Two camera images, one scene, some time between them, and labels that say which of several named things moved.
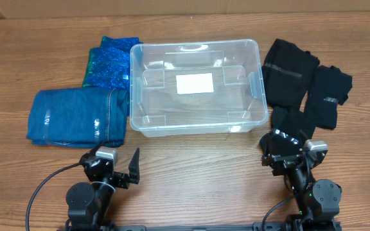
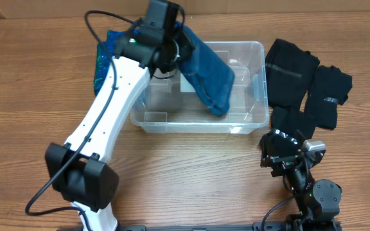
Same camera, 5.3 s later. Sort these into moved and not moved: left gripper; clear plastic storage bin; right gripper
Moved: left gripper
Not moved: right gripper; clear plastic storage bin
